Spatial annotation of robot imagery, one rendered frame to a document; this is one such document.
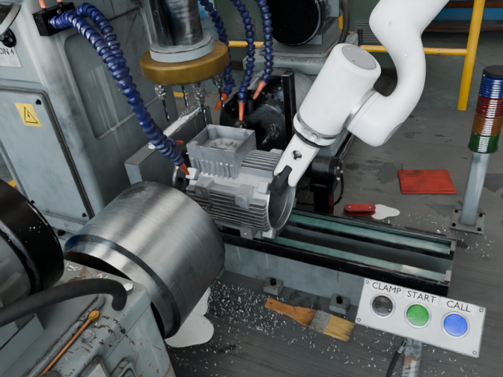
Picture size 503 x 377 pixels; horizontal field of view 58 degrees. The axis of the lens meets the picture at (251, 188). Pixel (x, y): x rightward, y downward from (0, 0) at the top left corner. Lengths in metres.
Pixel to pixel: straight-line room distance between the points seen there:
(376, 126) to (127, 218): 0.43
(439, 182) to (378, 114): 0.74
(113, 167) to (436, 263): 0.75
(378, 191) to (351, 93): 0.70
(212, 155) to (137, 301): 0.43
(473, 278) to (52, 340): 0.89
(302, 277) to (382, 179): 0.52
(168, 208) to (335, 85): 0.35
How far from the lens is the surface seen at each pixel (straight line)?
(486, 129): 1.15
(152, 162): 1.01
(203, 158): 1.00
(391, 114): 0.74
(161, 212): 0.80
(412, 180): 1.44
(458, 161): 1.58
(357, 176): 1.46
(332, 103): 0.74
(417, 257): 1.06
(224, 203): 0.98
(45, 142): 1.08
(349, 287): 1.03
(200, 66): 0.89
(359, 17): 4.16
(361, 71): 0.72
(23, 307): 0.52
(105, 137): 1.07
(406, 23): 0.79
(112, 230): 0.77
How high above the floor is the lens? 1.61
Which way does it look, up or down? 34 degrees down
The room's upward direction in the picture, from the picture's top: 8 degrees counter-clockwise
